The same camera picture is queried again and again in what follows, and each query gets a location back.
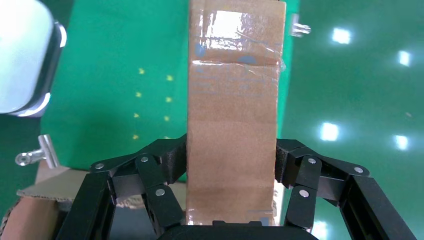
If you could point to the large open cardboard carton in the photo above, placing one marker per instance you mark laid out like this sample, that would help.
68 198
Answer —
30 218

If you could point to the small yellow marker sticker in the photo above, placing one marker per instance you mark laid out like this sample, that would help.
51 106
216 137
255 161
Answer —
136 115
169 78
138 94
168 99
141 71
166 118
135 136

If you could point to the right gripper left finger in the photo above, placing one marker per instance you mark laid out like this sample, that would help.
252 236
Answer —
152 172

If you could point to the green tablecloth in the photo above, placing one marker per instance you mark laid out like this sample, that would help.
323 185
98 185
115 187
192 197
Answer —
116 49

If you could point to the silver binder clip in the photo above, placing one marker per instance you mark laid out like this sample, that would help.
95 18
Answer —
49 152
299 29

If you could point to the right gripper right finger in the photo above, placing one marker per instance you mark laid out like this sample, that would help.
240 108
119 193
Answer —
331 179

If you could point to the small taped cardboard box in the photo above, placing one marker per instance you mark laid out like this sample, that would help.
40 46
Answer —
232 132

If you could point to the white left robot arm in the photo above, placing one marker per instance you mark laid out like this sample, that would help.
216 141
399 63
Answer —
23 59

